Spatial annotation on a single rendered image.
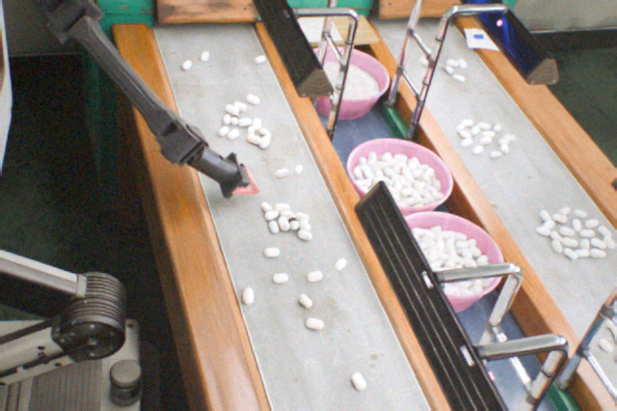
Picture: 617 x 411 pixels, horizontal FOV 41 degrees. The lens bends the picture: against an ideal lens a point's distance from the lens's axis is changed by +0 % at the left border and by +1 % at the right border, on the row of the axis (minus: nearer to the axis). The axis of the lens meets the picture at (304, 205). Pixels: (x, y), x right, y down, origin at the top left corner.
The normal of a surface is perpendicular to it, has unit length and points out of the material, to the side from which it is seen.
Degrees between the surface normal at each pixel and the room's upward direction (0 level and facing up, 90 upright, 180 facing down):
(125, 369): 1
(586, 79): 0
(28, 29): 90
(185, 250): 0
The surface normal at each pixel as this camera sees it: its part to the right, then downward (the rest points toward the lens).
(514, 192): 0.15, -0.73
